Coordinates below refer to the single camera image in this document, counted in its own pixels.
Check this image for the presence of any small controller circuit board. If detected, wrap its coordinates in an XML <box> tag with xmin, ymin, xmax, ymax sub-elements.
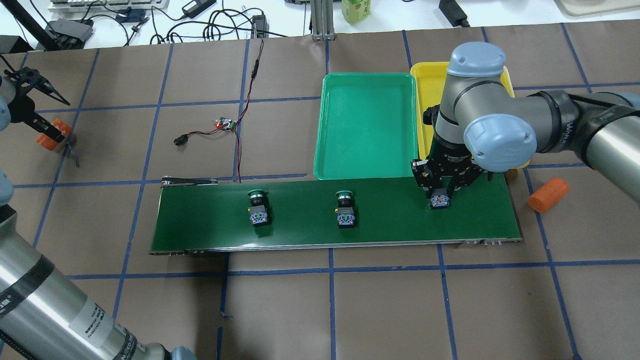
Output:
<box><xmin>214</xmin><ymin>117</ymin><xmax>238</xmax><ymax>133</ymax></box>

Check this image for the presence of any red black wire with plug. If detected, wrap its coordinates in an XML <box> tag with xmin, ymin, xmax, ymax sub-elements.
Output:
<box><xmin>173</xmin><ymin>37</ymin><xmax>266</xmax><ymax>185</ymax></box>

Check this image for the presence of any yellow push button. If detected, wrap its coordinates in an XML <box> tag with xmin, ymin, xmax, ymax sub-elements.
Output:
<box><xmin>429</xmin><ymin>187</ymin><xmax>451</xmax><ymax>210</ymax></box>

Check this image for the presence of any aluminium frame post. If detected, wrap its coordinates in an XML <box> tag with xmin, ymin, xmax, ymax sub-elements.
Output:
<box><xmin>310</xmin><ymin>0</ymin><xmax>336</xmax><ymax>42</ymax></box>

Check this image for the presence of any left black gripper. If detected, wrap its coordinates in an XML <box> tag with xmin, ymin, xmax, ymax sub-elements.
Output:
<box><xmin>2</xmin><ymin>67</ymin><xmax>70</xmax><ymax>143</ymax></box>

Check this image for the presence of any green push button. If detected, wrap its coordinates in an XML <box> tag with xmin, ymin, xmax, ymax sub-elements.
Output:
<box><xmin>247</xmin><ymin>188</ymin><xmax>272</xmax><ymax>228</ymax></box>
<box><xmin>334</xmin><ymin>190</ymin><xmax>357</xmax><ymax>229</ymax></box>

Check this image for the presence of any black power adapter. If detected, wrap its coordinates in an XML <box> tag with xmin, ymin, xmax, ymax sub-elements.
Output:
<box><xmin>438</xmin><ymin>0</ymin><xmax>471</xmax><ymax>28</ymax></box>

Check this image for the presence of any yellow plastic tray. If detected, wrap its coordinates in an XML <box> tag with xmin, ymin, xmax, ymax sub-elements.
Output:
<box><xmin>410</xmin><ymin>61</ymin><xmax>514</xmax><ymax>160</ymax></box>

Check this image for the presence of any orange cylinder with 4680 print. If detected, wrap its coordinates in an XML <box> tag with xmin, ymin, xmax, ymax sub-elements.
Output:
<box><xmin>35</xmin><ymin>118</ymin><xmax>73</xmax><ymax>152</ymax></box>

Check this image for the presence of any green conveyor belt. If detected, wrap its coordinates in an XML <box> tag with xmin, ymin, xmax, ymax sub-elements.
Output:
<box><xmin>150</xmin><ymin>175</ymin><xmax>522</xmax><ymax>255</ymax></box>

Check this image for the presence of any green plastic tray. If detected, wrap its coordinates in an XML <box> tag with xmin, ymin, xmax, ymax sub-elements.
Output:
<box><xmin>313</xmin><ymin>72</ymin><xmax>418</xmax><ymax>180</ymax></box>

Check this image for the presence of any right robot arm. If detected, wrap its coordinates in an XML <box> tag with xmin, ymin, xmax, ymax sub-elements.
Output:
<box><xmin>411</xmin><ymin>41</ymin><xmax>640</xmax><ymax>210</ymax></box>

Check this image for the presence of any plain orange cylinder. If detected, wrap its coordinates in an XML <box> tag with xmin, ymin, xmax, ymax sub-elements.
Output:
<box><xmin>526</xmin><ymin>177</ymin><xmax>570</xmax><ymax>214</ymax></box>

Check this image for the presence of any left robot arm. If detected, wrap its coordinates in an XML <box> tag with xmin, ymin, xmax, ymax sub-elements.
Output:
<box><xmin>0</xmin><ymin>173</ymin><xmax>195</xmax><ymax>360</ymax></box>

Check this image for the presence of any green tea bottle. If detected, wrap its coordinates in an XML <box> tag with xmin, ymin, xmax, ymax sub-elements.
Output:
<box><xmin>341</xmin><ymin>0</ymin><xmax>371</xmax><ymax>24</ymax></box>

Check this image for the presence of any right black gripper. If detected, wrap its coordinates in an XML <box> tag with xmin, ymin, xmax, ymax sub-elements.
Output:
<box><xmin>410</xmin><ymin>137</ymin><xmax>495</xmax><ymax>196</ymax></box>

